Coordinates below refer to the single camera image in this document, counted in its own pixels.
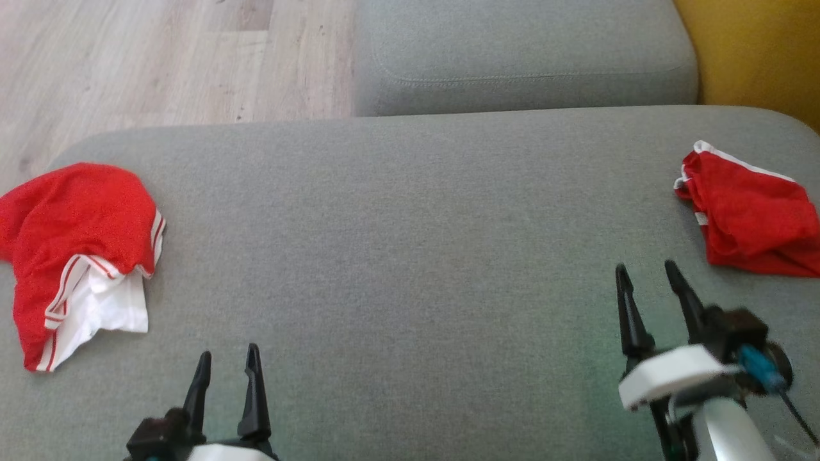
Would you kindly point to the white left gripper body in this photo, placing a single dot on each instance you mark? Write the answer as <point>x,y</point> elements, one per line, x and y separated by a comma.
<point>230,453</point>

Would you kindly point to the long grey sofa seat cushion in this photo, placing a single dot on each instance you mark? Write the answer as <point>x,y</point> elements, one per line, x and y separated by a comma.
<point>512,51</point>

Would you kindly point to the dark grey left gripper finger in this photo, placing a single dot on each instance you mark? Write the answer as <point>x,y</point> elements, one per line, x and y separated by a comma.
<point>198,397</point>
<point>255,403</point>

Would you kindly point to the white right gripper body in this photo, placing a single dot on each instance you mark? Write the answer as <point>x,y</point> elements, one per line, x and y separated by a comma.
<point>672,371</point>

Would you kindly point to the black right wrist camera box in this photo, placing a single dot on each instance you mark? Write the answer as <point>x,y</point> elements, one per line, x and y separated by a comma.
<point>733,330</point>

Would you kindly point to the red and white t-shirt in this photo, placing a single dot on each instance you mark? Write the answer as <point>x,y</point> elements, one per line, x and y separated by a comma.
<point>70,218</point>

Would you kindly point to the wide yellow sofa back cushion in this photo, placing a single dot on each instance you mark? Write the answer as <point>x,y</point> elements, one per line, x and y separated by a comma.
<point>762,51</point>

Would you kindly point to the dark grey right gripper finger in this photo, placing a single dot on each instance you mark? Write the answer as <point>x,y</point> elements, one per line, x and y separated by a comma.
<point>633,326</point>
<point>688,307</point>

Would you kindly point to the large grey sofa ottoman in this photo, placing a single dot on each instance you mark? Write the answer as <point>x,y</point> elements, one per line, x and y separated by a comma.
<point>397,256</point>

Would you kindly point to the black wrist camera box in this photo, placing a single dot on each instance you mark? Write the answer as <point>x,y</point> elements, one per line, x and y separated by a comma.
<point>157,435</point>
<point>733,330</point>

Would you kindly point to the red and white shorts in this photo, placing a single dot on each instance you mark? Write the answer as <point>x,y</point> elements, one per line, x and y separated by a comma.
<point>749,211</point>

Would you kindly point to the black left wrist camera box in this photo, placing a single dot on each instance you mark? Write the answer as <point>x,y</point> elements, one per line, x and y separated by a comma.
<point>157,435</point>

